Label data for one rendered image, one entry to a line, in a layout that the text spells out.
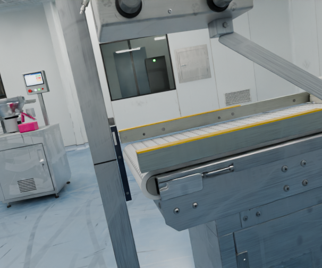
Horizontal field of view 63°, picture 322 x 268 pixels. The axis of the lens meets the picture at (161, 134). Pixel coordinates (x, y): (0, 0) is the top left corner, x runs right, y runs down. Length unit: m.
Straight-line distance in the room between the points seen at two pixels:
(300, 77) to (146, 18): 0.24
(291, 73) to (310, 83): 0.03
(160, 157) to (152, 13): 0.20
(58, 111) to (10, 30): 1.77
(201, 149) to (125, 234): 0.41
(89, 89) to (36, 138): 2.35
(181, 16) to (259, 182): 0.30
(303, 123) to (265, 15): 5.84
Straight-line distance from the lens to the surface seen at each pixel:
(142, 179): 0.42
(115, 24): 0.36
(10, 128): 3.34
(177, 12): 0.38
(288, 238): 0.65
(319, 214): 0.68
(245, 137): 0.46
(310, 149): 0.54
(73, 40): 0.68
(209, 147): 0.43
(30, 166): 3.08
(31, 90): 3.35
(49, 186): 3.09
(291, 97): 0.86
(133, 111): 5.59
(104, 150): 0.68
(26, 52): 6.05
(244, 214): 0.55
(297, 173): 0.54
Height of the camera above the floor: 0.97
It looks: 10 degrees down
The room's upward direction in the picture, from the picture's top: 10 degrees counter-clockwise
